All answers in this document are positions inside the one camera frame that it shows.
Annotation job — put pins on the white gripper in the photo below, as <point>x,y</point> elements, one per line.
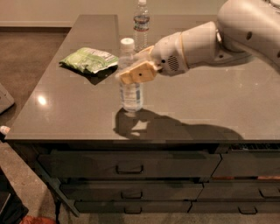
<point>167,54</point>

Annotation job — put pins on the blue label plastic bottle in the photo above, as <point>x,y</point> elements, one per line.
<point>131,94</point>

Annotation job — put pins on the dark bag on floor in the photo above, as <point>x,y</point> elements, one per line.
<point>12,209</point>

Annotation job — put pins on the dark grey drawer cabinet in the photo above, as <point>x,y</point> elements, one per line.
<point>139,179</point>

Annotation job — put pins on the orange object on floor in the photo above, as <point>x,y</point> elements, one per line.
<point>36,220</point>

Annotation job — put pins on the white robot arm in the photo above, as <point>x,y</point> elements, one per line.
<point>243,29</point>

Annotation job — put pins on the clear water bottle red label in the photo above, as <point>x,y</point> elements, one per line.
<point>141,25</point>

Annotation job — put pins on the green snack bag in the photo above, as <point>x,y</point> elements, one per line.
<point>89,60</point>

